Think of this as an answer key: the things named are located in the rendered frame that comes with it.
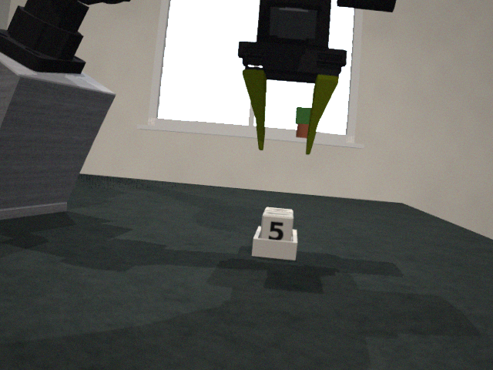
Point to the beige open-top tray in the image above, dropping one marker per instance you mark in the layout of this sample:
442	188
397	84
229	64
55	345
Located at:
279	249

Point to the white number cube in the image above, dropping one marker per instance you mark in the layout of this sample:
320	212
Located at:
279	210
276	226

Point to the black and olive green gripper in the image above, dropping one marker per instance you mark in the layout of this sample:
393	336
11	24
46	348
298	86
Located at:
300	60

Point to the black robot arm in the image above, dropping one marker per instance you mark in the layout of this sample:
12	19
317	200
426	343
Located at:
42	36

